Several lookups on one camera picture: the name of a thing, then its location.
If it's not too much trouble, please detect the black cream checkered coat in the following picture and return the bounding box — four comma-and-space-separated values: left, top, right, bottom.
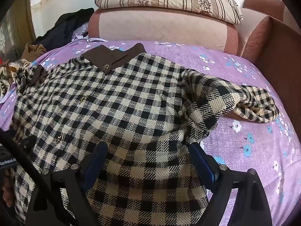
10, 44, 279, 225

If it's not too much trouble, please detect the black clothes pile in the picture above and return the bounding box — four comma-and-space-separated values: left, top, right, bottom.
32, 8, 94, 52

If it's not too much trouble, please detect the person left hand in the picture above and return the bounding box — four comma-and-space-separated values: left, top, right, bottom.
2, 170, 14, 208

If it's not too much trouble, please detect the purple floral bed sheet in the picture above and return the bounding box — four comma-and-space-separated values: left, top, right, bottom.
1, 39, 300, 225

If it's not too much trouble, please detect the tiger print blanket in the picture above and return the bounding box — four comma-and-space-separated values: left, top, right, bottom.
1, 59, 31, 103

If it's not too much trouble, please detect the brown garment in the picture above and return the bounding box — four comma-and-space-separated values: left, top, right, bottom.
20, 43, 46, 62

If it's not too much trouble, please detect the clear plastic bag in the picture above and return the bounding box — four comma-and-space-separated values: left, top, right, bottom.
71, 22, 89, 41

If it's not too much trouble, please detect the pink brown headboard cushion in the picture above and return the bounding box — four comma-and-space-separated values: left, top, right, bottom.
236, 0, 285, 63

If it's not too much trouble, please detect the wooden door frame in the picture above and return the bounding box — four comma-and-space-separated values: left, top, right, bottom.
11, 0, 36, 49

